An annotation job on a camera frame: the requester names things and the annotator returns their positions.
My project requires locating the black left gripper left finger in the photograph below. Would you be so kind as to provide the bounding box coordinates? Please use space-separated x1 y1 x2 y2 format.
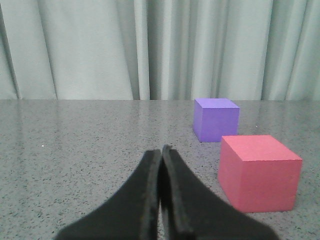
55 149 162 240

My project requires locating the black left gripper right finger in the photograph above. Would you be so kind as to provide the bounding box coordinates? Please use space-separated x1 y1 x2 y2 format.
159 145 278 240

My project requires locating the pink foam cube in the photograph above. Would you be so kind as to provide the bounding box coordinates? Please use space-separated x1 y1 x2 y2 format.
217 135 303 213

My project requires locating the purple foam cube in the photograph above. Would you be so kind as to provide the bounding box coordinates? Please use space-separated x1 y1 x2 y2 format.
192 98 240 143

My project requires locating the pale green curtain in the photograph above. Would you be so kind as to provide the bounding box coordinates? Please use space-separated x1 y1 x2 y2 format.
0 0 320 100

